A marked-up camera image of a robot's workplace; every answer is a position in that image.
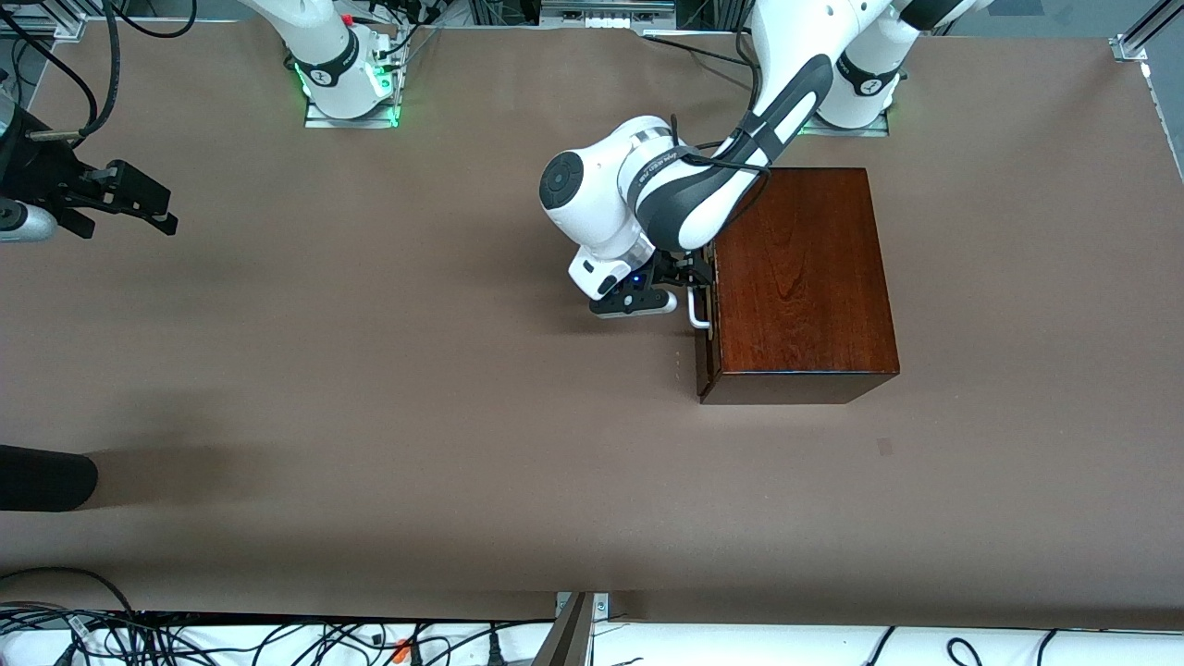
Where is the wooden drawer with white handle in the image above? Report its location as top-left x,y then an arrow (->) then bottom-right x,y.
687,242 -> 722,369

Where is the dark brown wooden cabinet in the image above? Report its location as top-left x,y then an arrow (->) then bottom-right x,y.
696,166 -> 900,405

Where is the black ribbed cylinder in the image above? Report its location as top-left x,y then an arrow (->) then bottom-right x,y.
0,444 -> 99,512

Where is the white power strip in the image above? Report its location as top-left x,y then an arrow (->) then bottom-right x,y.
541,0 -> 676,31

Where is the dark diagonal strut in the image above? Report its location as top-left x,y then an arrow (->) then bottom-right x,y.
532,592 -> 593,666

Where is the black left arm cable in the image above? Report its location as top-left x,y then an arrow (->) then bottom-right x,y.
668,113 -> 773,246

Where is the aluminium frame profile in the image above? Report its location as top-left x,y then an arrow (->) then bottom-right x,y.
1110,0 -> 1184,61
0,0 -> 89,40

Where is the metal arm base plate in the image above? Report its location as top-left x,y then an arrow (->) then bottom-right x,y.
303,92 -> 401,129
800,109 -> 891,138

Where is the long black cable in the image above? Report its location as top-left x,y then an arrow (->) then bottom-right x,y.
643,35 -> 755,68

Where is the small aluminium bracket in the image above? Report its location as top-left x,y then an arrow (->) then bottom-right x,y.
555,592 -> 610,639

